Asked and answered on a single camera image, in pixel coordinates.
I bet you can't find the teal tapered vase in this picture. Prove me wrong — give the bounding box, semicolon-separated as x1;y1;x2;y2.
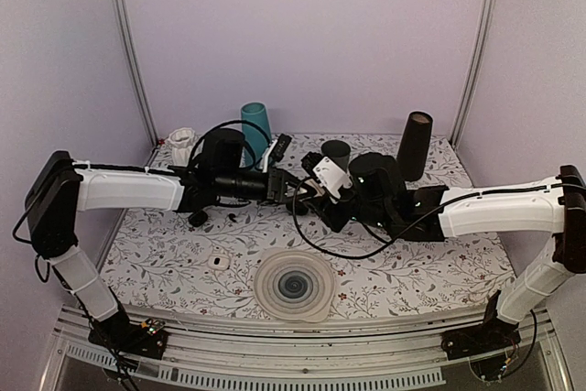
241;103;272;167

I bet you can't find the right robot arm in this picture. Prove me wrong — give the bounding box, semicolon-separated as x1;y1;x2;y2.
304;153;585;351

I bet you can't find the aluminium left frame post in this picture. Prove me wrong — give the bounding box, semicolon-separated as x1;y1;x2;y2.
112;0;158;146

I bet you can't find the white ribbed vase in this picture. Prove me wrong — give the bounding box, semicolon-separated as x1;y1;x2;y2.
166;127;197;166

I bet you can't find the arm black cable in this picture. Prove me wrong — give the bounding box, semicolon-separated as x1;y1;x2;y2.
187;119;257;172
290;175;562;260

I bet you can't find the small white open case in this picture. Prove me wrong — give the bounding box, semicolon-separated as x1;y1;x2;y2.
207;254;231;271

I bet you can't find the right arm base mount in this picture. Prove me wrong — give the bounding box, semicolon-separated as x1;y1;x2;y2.
440;290;521;360

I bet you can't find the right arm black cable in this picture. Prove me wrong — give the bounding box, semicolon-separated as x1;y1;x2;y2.
290;175;562;260

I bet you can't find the aluminium right frame post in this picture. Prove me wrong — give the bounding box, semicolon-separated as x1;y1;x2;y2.
449;0;497;151

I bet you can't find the aluminium frame post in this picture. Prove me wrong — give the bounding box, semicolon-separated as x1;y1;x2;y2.
449;0;497;151
112;0;158;146

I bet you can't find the small black earbud case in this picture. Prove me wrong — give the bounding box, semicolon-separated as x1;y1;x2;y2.
188;211;208;228

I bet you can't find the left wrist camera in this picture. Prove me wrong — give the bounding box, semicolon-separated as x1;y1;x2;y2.
257;134;292;173

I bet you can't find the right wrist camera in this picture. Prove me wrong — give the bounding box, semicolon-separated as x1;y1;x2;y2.
301;152;353;203

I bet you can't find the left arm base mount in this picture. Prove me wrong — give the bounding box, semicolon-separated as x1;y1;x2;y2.
88;310;169;360

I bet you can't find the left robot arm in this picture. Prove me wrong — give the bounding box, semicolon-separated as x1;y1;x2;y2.
23;123;293;349

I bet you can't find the aluminium front rail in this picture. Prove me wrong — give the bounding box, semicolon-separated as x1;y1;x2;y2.
40;303;573;391

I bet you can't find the dark grey mug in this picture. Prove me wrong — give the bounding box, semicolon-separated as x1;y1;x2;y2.
320;139;351;171

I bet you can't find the cream swirl ceramic plate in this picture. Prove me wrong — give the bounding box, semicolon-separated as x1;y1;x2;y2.
253;249;338;323

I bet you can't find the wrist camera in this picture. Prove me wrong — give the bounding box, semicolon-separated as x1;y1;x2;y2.
301;152;353;203
257;134;292;173

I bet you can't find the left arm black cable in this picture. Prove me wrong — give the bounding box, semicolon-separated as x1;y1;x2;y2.
187;119;257;172

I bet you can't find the dark brown tall vase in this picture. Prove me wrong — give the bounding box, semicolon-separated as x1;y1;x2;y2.
396;111;433;181

